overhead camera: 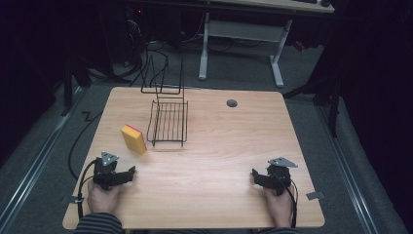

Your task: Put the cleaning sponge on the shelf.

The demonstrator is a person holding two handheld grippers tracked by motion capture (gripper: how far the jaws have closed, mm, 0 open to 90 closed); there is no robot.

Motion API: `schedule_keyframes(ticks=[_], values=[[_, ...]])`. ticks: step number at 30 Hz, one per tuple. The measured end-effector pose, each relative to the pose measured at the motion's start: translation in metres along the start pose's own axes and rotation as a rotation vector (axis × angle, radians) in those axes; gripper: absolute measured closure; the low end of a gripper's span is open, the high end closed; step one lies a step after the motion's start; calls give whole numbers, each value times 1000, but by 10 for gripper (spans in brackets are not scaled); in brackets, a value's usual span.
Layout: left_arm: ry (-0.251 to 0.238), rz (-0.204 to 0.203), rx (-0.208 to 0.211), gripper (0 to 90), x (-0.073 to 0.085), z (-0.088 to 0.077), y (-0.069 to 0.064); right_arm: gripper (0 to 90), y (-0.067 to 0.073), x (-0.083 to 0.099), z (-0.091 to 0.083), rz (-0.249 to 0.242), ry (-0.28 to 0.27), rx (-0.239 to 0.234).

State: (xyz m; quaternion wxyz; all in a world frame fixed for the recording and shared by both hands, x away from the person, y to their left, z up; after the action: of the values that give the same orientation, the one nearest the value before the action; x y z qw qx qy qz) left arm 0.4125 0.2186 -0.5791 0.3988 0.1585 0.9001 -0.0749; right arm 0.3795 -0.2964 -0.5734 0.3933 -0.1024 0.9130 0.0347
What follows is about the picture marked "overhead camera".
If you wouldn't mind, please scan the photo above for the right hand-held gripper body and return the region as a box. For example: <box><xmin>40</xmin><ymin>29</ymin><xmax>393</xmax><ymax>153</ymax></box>
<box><xmin>265</xmin><ymin>156</ymin><xmax>299</xmax><ymax>197</ymax></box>

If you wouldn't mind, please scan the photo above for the black cable on floor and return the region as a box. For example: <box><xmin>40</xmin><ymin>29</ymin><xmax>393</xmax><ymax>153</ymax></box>
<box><xmin>67</xmin><ymin>110</ymin><xmax>104</xmax><ymax>181</ymax></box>

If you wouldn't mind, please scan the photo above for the white desk with metal legs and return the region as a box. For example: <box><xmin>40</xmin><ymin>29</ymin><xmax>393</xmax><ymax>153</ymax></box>
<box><xmin>197</xmin><ymin>0</ymin><xmax>336</xmax><ymax>90</ymax></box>

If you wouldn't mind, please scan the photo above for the yellow sponge with red side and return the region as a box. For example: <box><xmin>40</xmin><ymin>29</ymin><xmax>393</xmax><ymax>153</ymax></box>
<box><xmin>120</xmin><ymin>124</ymin><xmax>148</xmax><ymax>156</ymax></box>

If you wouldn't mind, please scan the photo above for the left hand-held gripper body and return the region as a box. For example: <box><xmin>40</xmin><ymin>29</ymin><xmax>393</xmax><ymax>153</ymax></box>
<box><xmin>93</xmin><ymin>151</ymin><xmax>121</xmax><ymax>191</ymax></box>

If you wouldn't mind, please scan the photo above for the bundle of black cables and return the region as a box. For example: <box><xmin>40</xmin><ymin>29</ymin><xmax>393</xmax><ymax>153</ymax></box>
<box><xmin>87</xmin><ymin>6</ymin><xmax>183</xmax><ymax>88</ymax></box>

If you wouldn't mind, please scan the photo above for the black metal stand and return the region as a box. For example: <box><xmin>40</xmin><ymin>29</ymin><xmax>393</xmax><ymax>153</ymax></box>
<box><xmin>282</xmin><ymin>64</ymin><xmax>343</xmax><ymax>138</ymax></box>
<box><xmin>59</xmin><ymin>58</ymin><xmax>94</xmax><ymax>117</ymax></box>

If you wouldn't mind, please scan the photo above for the black wire rack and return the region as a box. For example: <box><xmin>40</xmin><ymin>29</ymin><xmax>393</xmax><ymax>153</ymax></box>
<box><xmin>140</xmin><ymin>51</ymin><xmax>190</xmax><ymax>148</ymax></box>

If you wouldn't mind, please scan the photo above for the person's left hand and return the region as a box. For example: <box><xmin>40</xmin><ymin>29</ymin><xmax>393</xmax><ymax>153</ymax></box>
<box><xmin>87</xmin><ymin>179</ymin><xmax>122</xmax><ymax>215</ymax></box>

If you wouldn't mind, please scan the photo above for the grey tape piece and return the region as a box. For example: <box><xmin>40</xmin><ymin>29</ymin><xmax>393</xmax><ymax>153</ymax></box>
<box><xmin>305</xmin><ymin>190</ymin><xmax>325</xmax><ymax>201</ymax></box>

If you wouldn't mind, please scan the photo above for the left hand-held gripper black cable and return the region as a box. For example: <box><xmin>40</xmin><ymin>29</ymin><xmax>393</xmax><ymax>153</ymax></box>
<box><xmin>76</xmin><ymin>158</ymin><xmax>99</xmax><ymax>220</ymax></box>

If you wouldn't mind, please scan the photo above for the metal floor rail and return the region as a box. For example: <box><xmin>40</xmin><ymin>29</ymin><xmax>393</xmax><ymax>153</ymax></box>
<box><xmin>315</xmin><ymin>104</ymin><xmax>380</xmax><ymax>234</ymax></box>
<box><xmin>0</xmin><ymin>85</ymin><xmax>89</xmax><ymax>225</ymax></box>

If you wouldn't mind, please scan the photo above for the person's right hand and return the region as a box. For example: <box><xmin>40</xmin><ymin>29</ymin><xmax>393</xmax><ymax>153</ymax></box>
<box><xmin>263</xmin><ymin>184</ymin><xmax>296</xmax><ymax>228</ymax></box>

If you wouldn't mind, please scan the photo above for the right hand-held gripper black cable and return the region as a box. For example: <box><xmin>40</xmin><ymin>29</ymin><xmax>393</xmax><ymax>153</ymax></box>
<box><xmin>274</xmin><ymin>175</ymin><xmax>299</xmax><ymax>228</ymax></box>

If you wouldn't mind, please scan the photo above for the hand-held gripper black cable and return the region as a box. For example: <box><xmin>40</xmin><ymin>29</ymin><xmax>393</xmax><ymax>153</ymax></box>
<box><xmin>274</xmin><ymin>175</ymin><xmax>299</xmax><ymax>228</ymax></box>
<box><xmin>76</xmin><ymin>158</ymin><xmax>99</xmax><ymax>220</ymax></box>

